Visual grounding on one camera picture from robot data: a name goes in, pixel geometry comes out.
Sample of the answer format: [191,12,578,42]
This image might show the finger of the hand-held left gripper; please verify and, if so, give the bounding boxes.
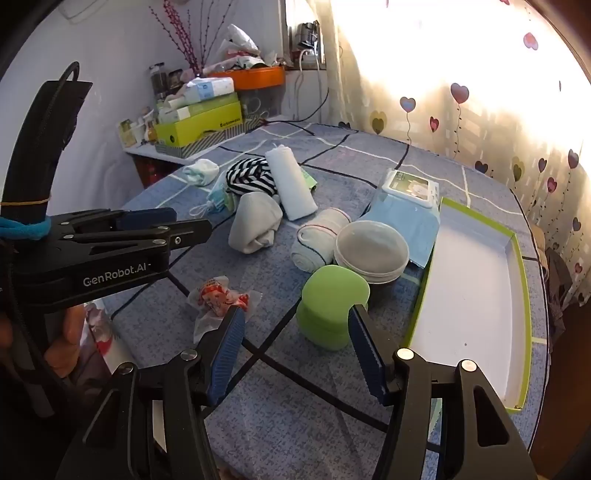
[58,208,178,232]
[62,219,214,254]

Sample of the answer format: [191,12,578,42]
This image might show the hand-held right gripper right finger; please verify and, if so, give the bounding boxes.
[347,305,541,480]

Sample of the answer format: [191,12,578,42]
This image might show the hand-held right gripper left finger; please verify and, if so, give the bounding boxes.
[55,305,247,480]

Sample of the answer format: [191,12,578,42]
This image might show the clear red snack packet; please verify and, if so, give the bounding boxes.
[187,276,263,344]

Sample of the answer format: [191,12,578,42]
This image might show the grey cloth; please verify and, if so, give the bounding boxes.
[228,191,283,254]

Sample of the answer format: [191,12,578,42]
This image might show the black white striped sock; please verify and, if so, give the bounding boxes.
[225,157,280,197]

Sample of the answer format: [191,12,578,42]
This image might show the white towel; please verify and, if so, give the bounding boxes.
[264,144,319,221]

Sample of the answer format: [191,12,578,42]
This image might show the green-edged white cardboard box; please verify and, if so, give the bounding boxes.
[404,198,533,412]

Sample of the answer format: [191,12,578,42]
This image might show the beige sock red stripe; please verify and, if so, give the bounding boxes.
[291,208,352,273]

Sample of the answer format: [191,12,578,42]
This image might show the person's left hand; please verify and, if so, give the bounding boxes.
[44,305,88,379]

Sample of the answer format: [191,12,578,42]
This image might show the single blue face mask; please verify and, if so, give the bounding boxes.
[189,178,237,219]

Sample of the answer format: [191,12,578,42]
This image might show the small white light blue sock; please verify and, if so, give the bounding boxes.
[182,159,220,186]

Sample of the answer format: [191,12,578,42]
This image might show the white side table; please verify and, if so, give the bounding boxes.
[122,138,195,190]

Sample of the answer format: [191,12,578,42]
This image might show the green plastic container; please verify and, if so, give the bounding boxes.
[296,264,371,350]

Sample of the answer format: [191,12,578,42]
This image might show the pink floral fabric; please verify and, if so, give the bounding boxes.
[81,300,114,370]

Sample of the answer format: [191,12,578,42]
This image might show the lime green cardboard box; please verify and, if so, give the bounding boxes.
[154,102,244,148]

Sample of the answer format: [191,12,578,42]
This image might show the clear round plastic container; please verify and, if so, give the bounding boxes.
[335,220,409,284]

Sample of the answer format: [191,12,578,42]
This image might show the pale green flat box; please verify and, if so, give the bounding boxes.
[157,92,241,123]

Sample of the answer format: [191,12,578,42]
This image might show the dark glass jar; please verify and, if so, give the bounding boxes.
[148,62,168,100]

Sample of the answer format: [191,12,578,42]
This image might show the white blue tissue pack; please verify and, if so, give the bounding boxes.
[182,76,235,103]

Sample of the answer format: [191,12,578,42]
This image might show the clear plastic storage box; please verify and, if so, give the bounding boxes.
[238,85,282,118]

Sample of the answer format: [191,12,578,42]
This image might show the orange plastic tray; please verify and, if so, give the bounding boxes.
[208,66,286,90]

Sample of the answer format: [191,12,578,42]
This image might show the pink flower branches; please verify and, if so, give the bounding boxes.
[148,0,227,77]

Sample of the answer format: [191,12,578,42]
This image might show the pile of white bags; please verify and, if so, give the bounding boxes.
[203,23,278,75]

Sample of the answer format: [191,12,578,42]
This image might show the dark brown shirt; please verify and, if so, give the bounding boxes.
[542,247,566,342]

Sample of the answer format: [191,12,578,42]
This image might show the tan knit cloth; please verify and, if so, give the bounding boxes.
[529,224,548,259]

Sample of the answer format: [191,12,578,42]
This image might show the black silver appliance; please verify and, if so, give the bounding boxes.
[295,21,321,51]

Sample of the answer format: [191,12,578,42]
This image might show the heart print curtain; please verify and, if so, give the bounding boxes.
[305,0,591,305]

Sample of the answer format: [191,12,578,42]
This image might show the black cable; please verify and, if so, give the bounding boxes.
[261,83,331,136]

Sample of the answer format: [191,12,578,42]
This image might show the white cable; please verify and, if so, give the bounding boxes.
[295,48,324,95]

